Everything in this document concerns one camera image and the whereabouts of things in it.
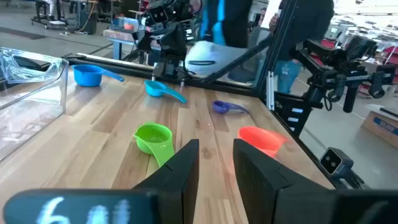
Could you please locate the clear plastic basket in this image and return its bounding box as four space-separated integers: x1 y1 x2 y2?
0 46 70 163

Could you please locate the white rounded shell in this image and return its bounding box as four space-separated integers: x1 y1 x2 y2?
184 40 250 78

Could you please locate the green measuring cup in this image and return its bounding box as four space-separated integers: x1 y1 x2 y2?
133 121 176 168

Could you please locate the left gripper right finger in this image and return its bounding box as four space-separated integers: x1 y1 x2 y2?
233 138 340 224

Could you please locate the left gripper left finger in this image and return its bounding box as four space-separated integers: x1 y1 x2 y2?
133 139 200 224

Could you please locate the black background robot rig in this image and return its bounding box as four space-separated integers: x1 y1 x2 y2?
289 35 398 114

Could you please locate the purple measuring cup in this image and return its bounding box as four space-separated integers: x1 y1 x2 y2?
211 100 251 115

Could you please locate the orange-red measuring cup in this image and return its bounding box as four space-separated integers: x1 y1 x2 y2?
237 126 290 159

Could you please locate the cardboard box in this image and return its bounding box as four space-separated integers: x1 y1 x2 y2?
361 105 398 149

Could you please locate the blue measuring cup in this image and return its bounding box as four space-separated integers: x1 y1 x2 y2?
71 64 126 88

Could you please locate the table-level camera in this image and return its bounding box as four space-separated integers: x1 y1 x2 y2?
319 146 355 180

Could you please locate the black wheeled cart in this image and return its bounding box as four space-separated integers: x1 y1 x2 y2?
30 0 70 31

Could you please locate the teal measuring cup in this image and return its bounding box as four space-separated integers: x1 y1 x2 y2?
144 80 188 105

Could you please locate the person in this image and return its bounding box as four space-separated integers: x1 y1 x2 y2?
269 0 336 95
198 0 254 49

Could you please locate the blue background table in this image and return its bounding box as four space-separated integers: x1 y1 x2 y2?
103 16 147 62

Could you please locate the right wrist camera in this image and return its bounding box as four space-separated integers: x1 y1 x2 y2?
147 2 172 24

